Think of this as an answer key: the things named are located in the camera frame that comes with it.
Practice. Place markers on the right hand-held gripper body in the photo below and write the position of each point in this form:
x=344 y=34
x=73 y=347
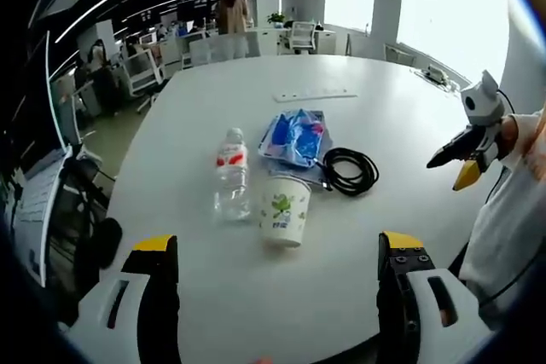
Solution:
x=484 y=108

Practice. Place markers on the frosted desk partition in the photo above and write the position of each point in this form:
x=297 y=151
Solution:
x=222 y=48

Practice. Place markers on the white mesh office chair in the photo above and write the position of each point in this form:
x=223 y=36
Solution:
x=143 y=70
x=302 y=33

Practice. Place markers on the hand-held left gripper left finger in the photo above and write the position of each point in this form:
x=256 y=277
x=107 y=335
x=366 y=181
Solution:
x=128 y=304

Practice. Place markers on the small items on table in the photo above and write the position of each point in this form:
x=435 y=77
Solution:
x=437 y=75

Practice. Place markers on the black round armrest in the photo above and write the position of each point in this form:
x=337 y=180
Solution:
x=108 y=240

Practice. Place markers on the white printed paper cup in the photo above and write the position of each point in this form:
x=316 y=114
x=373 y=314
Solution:
x=283 y=215

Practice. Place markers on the blue plastic bag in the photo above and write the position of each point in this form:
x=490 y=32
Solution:
x=294 y=136

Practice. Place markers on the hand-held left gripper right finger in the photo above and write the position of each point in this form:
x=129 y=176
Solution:
x=422 y=308

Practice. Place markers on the white office chair back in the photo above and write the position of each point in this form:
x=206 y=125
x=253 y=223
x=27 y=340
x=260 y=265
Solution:
x=38 y=215

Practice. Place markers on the person's right hand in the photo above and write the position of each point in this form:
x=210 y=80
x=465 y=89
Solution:
x=509 y=129

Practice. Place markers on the clear plastic water bottle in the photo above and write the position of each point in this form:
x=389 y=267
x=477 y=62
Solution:
x=231 y=176

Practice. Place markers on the white table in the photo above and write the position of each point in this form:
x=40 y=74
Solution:
x=332 y=279

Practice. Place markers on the green potted plant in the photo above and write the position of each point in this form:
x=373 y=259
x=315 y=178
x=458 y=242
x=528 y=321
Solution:
x=276 y=19

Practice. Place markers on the white power strip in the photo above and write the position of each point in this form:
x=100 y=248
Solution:
x=315 y=94

